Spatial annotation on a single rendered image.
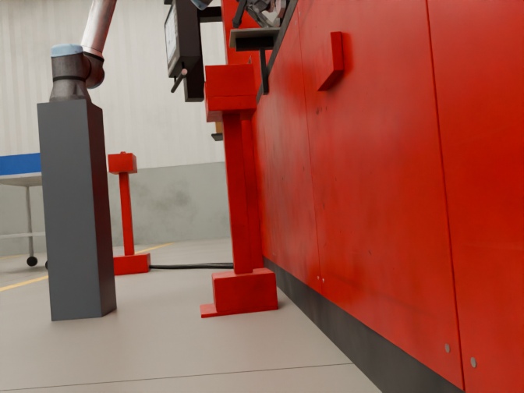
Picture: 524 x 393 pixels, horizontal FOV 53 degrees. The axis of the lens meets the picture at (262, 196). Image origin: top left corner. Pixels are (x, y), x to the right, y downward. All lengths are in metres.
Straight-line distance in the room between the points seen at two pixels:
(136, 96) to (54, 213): 7.61
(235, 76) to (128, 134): 7.73
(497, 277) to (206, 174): 8.67
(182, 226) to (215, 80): 7.47
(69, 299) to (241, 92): 0.94
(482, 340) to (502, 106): 0.23
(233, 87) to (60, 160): 0.68
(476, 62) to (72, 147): 1.64
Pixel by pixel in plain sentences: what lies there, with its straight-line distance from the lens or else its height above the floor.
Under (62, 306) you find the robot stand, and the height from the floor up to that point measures 0.05.
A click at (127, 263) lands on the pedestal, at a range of 3.60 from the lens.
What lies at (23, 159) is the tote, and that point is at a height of 0.96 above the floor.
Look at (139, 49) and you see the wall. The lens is 9.74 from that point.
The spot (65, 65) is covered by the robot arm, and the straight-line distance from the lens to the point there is 2.10.
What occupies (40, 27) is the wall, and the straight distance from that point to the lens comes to 10.41.
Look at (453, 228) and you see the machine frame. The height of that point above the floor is 0.28.
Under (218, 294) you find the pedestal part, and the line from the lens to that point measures 1.72.
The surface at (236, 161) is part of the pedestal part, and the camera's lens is 1.79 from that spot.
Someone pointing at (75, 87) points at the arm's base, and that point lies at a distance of 2.07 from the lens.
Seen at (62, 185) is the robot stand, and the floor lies 0.47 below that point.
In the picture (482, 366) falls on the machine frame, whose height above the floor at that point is 0.14.
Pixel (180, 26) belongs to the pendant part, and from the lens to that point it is 3.16.
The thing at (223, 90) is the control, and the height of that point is 0.72.
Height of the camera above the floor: 0.31
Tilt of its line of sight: 2 degrees up
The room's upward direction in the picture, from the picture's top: 5 degrees counter-clockwise
